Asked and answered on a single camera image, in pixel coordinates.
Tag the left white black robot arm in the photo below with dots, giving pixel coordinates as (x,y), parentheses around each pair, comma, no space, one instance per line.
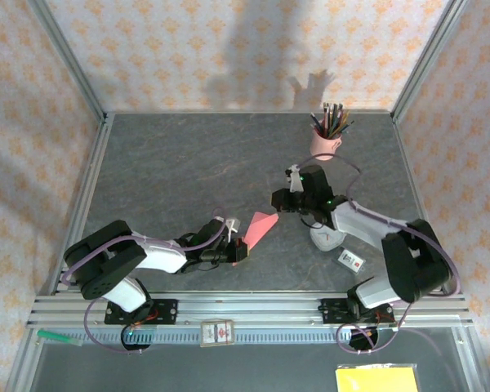
(163,257)

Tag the thin aluminium table rail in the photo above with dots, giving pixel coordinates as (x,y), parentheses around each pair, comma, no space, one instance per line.
(228,111)

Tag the clear packed card with red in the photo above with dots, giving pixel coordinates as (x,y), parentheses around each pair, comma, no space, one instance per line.
(350,260)

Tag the pink pencil cup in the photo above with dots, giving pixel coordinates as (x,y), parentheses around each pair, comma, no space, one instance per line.
(324,145)

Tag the dark colored pencil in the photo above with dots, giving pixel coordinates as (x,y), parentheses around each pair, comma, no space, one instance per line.
(331,118)
(346,127)
(337,118)

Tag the yellow colored pencil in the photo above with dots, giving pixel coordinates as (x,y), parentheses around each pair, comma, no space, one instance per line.
(340,122)

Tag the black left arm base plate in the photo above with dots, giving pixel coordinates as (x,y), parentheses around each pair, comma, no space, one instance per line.
(167,312)

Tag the aluminium frame post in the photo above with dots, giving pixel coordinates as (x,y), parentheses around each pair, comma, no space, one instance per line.
(74,65)
(426,61)

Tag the beige tipped pencil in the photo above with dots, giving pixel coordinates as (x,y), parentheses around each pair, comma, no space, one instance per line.
(326,118)

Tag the red colored pencil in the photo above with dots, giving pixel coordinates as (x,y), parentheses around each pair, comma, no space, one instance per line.
(316,124)

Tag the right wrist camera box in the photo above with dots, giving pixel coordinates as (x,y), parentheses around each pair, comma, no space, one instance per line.
(295,179)

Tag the green marker pen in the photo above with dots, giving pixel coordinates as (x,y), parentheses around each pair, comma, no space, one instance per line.
(55,335)

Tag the yellow paper pack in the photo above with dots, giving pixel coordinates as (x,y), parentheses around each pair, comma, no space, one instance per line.
(375,379)

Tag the lower aluminium frame bar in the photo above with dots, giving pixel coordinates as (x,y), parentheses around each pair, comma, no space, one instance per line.
(22,363)
(469,363)

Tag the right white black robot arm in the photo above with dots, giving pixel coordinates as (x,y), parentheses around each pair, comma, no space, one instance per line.
(359,220)

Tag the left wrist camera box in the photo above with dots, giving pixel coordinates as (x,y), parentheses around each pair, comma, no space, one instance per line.
(233,225)

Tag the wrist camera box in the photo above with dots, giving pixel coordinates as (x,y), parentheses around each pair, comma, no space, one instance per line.
(233,225)
(295,179)

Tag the small playing card box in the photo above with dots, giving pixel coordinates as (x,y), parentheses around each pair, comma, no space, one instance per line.
(216,333)

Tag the aluminium table side rail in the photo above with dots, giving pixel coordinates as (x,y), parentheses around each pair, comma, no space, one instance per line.
(420,204)
(84,204)

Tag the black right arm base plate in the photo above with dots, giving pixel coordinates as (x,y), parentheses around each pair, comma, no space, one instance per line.
(330,312)

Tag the pink square paper sheet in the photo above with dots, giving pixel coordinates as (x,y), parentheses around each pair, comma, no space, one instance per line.
(261,226)

